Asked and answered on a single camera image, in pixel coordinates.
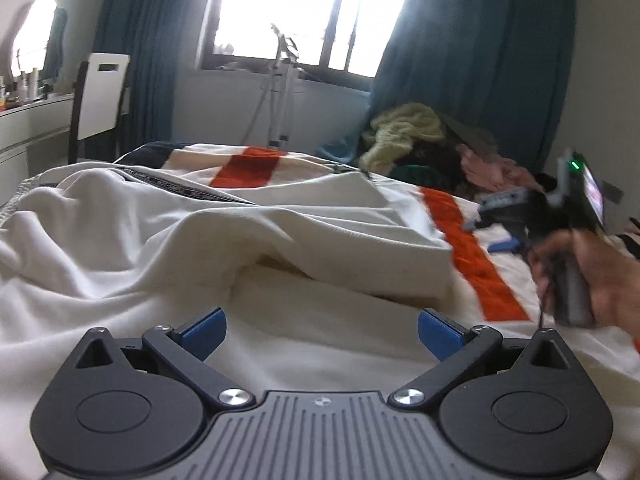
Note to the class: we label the grey garment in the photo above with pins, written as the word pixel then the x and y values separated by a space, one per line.
pixel 470 132

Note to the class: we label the row of cosmetic bottles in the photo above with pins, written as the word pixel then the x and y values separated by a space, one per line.
pixel 25 90

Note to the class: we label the dark patterned clothes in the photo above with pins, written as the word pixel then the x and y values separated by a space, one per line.
pixel 435 157

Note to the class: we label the white pants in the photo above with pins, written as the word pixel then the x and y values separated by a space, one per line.
pixel 150 240

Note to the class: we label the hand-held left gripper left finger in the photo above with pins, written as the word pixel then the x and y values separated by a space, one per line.
pixel 205 332

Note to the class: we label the window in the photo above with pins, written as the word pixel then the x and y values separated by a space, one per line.
pixel 300 10

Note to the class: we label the blue curtain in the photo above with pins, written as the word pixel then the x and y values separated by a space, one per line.
pixel 475 60
pixel 145 35

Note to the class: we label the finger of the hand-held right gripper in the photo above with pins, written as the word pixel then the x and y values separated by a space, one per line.
pixel 505 246

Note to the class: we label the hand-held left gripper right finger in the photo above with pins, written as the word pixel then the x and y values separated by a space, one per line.
pixel 440 332

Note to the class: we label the striped blanket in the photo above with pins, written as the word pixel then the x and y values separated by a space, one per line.
pixel 250 162

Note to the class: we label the white chair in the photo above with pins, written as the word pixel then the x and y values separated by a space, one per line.
pixel 100 95

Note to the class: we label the garment steamer stand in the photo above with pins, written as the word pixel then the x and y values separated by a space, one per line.
pixel 280 85

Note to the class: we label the oval mirror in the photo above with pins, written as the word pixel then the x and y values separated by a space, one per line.
pixel 32 35

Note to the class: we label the dark teal hanging cloth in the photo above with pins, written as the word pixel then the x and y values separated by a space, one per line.
pixel 57 45

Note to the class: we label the pink garment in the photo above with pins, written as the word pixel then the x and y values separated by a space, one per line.
pixel 490 167

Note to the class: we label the yellow knitted blanket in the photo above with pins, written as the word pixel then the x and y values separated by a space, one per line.
pixel 405 130

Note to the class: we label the teal garment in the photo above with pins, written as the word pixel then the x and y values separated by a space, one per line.
pixel 415 174

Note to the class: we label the white dressing table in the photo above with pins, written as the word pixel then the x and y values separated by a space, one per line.
pixel 30 135

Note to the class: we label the person's right hand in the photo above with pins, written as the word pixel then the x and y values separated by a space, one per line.
pixel 612 285

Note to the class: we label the black wall switch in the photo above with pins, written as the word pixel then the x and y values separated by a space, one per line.
pixel 613 193

